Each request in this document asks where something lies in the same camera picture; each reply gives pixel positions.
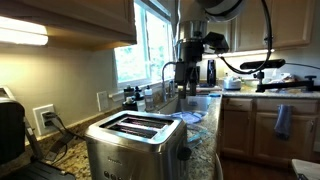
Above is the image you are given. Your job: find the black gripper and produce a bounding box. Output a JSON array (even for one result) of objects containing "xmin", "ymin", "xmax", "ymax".
[{"xmin": 175, "ymin": 32, "xmax": 229, "ymax": 99}]

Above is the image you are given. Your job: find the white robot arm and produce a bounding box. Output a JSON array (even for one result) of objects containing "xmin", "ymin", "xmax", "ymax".
[{"xmin": 175, "ymin": 0, "xmax": 246, "ymax": 99}]

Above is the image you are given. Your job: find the stainless steel two-slot toaster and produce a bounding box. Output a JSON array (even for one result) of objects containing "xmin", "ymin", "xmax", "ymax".
[{"xmin": 85, "ymin": 110, "xmax": 191, "ymax": 180}]

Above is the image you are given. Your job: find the rectangular glass baking dish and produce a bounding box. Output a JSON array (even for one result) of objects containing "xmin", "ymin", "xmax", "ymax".
[{"xmin": 171, "ymin": 96, "xmax": 211, "ymax": 149}]

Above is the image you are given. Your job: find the kitchen faucet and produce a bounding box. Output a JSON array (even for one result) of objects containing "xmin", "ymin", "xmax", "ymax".
[{"xmin": 161, "ymin": 61, "xmax": 178, "ymax": 103}]

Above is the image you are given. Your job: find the white rice cooker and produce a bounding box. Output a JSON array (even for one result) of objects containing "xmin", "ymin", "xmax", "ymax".
[{"xmin": 223, "ymin": 76, "xmax": 241, "ymax": 90}]

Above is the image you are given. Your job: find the dark grey translucent bottle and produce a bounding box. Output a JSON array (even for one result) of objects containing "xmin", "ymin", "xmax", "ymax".
[{"xmin": 134, "ymin": 86, "xmax": 146, "ymax": 112}]

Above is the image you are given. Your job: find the grey hanging dish towel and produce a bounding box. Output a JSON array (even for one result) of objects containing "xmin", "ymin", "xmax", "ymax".
[{"xmin": 274, "ymin": 104, "xmax": 292, "ymax": 141}]

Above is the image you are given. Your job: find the upper wooden cabinet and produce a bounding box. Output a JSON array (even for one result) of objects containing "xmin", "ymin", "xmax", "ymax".
[{"xmin": 0, "ymin": 0, "xmax": 137, "ymax": 51}]

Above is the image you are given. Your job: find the white light switch plate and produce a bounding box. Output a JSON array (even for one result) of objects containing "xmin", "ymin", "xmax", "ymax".
[{"xmin": 97, "ymin": 91, "xmax": 109, "ymax": 112}]

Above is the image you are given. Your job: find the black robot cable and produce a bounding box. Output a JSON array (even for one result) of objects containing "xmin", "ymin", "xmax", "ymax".
[{"xmin": 203, "ymin": 0, "xmax": 274, "ymax": 76}]

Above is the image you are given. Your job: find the black power cable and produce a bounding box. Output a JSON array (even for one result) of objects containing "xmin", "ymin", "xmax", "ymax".
[{"xmin": 42, "ymin": 111, "xmax": 88, "ymax": 162}]

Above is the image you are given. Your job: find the wall power outlet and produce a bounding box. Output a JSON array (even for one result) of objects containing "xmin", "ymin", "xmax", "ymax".
[{"xmin": 33, "ymin": 104, "xmax": 55, "ymax": 136}]

